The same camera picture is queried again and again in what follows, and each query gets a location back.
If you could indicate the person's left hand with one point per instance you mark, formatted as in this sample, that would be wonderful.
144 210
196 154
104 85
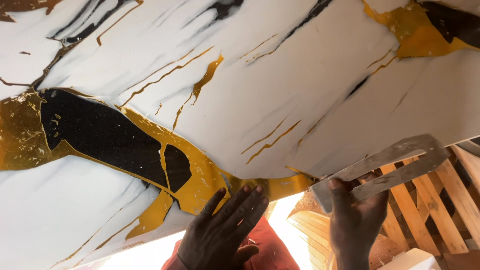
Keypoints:
215 236

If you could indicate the person's right hand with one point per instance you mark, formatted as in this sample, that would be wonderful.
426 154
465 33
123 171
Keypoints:
354 221

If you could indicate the metal scraper tool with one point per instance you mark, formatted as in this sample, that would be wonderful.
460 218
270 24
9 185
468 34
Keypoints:
401 150

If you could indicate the white black gold marble panel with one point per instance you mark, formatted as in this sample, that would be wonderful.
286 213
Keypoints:
232 93

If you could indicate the person's red garment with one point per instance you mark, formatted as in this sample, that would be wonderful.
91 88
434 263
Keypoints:
270 251

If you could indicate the white box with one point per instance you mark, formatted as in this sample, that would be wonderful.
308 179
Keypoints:
410 260

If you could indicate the wooden slatted frame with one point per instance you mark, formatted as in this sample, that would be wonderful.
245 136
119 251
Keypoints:
431 210

